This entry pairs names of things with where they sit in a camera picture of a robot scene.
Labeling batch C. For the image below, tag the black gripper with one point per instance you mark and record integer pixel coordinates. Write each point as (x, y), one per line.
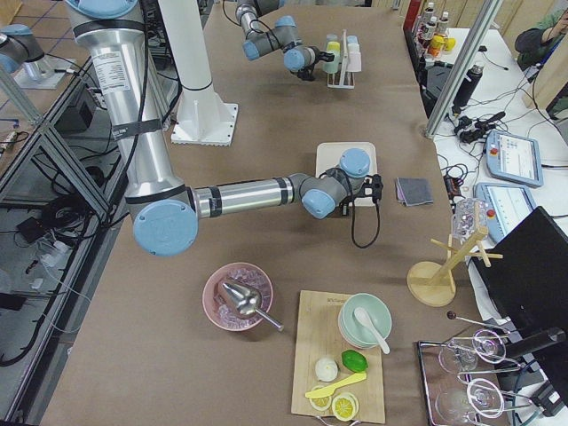
(345, 209)
(319, 55)

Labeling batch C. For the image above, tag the green cup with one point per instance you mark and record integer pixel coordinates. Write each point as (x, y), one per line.
(330, 64)

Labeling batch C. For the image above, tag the white rabbit tray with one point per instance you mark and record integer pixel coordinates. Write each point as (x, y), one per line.
(328, 160)

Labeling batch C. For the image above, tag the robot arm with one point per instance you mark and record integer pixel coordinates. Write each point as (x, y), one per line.
(166, 212)
(284, 36)

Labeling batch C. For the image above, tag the yellow cup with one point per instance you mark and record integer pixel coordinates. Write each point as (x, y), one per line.
(333, 47)

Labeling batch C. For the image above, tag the pink cup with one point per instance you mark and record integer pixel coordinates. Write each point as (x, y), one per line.
(354, 62)

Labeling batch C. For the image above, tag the cream white cup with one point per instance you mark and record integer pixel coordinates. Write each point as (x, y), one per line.
(353, 48)

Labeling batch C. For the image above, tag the black glass rack tray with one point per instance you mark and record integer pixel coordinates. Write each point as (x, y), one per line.
(438, 372)

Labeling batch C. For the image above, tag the grey folded cloth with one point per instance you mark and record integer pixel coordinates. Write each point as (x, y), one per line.
(413, 191)

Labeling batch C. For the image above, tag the crystal glass on stand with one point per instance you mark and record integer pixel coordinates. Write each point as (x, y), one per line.
(469, 215)

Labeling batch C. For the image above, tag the wooden mug tree stand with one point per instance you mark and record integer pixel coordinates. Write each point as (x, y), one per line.
(432, 283)

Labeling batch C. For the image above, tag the white ceramic spoon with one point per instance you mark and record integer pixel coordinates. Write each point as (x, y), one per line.
(364, 319)

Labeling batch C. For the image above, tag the blue teach pendant near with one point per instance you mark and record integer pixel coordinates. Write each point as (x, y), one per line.
(507, 206)

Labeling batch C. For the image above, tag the blue teach pendant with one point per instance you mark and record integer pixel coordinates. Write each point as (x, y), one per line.
(507, 206)
(513, 158)

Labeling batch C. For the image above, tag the blue teach pendant far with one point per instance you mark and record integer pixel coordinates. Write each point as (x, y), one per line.
(513, 158)

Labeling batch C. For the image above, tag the black water bottle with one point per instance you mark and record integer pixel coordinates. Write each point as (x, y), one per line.
(468, 85)

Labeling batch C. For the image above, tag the pink bottom stacked bowl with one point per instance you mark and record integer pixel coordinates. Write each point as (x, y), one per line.
(349, 340)

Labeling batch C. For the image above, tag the metal ice scoop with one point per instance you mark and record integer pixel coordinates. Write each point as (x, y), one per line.
(244, 301)

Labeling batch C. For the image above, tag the green lime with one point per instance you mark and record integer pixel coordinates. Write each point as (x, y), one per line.
(354, 361)

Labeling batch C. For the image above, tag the black monitor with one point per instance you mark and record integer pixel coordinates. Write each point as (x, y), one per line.
(529, 284)

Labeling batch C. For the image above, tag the pink bowl with ice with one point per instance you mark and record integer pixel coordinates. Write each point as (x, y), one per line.
(215, 306)

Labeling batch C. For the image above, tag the yellow plastic knife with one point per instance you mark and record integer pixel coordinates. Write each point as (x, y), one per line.
(329, 390)

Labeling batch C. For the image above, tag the lemon half slice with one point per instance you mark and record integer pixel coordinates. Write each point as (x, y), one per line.
(345, 407)

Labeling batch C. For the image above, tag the clear wine glass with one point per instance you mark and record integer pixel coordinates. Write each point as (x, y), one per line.
(475, 403)

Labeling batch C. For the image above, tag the white wire cup rack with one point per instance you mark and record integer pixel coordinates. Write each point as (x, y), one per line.
(342, 79)

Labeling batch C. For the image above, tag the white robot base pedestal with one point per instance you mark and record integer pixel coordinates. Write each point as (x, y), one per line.
(202, 116)

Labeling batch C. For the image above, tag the aluminium frame post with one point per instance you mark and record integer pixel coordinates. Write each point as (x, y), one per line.
(464, 59)

